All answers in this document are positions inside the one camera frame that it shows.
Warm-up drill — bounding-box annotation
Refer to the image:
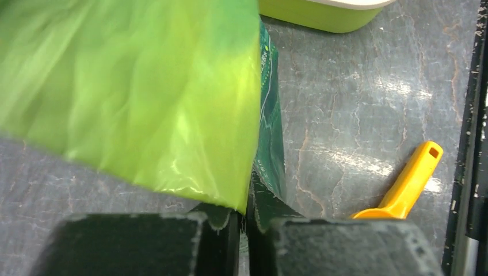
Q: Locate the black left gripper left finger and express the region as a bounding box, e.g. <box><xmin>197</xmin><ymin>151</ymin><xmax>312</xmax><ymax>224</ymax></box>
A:
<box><xmin>32</xmin><ymin>204</ymin><xmax>241</xmax><ymax>275</ymax></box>

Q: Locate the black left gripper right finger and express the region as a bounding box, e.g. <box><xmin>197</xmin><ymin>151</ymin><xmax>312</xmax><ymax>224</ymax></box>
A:
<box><xmin>246</xmin><ymin>172</ymin><xmax>443</xmax><ymax>275</ymax></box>

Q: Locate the yellow plastic scoop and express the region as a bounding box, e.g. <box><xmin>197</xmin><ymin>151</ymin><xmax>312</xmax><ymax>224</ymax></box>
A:
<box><xmin>351</xmin><ymin>141</ymin><xmax>444</xmax><ymax>219</ymax></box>

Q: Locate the green cat litter bag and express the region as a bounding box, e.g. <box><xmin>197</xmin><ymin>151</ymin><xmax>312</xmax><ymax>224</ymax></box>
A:
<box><xmin>1</xmin><ymin>1</ymin><xmax>285</xmax><ymax>213</ymax></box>

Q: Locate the beige green litter box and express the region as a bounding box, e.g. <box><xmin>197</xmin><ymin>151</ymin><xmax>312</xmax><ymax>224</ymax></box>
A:
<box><xmin>258</xmin><ymin>0</ymin><xmax>395</xmax><ymax>33</ymax></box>

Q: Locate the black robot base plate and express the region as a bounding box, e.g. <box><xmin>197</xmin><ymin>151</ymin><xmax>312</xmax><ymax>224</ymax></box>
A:
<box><xmin>442</xmin><ymin>1</ymin><xmax>487</xmax><ymax>275</ymax></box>

